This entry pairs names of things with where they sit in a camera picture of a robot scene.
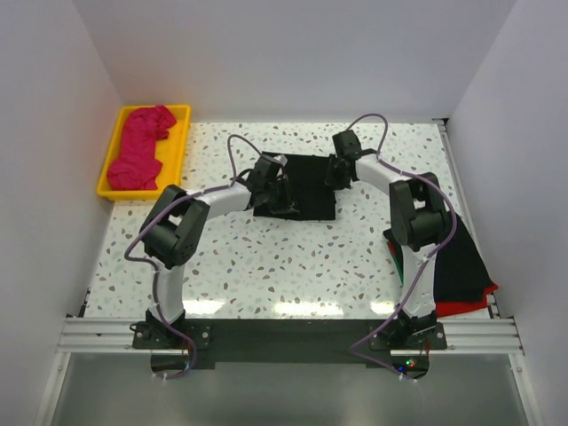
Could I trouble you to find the black t shirt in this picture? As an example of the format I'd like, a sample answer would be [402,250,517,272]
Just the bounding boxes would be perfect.
[383,217,496,304]
[253,154,336,221]

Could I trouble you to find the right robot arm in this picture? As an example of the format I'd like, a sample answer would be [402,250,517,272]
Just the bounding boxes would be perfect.
[326,130,457,347]

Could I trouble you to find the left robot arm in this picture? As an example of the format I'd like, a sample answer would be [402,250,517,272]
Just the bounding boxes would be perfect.
[130,154,298,349]

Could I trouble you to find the folded green t shirt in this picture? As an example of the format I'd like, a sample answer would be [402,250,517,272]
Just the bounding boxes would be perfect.
[387,241,404,284]

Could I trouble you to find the yellow plastic bin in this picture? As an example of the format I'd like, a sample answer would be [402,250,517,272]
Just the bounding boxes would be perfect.
[97,105,191,201]

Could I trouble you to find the pink crumpled t shirt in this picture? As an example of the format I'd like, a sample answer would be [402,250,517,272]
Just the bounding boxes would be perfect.
[106,105,177,191]

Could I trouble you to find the folded black t shirt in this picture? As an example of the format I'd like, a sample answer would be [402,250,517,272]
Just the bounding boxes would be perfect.
[383,217,496,304]

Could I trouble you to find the folded red t shirt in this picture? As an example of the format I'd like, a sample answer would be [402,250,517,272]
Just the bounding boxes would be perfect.
[388,239,499,319]

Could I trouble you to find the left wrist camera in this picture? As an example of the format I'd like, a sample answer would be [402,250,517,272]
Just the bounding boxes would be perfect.
[273,154,288,168]

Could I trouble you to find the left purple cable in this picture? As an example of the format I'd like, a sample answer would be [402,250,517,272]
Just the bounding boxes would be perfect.
[123,134,263,380]

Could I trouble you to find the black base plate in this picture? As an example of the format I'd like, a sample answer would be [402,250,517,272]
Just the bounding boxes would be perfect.
[130,317,447,373]

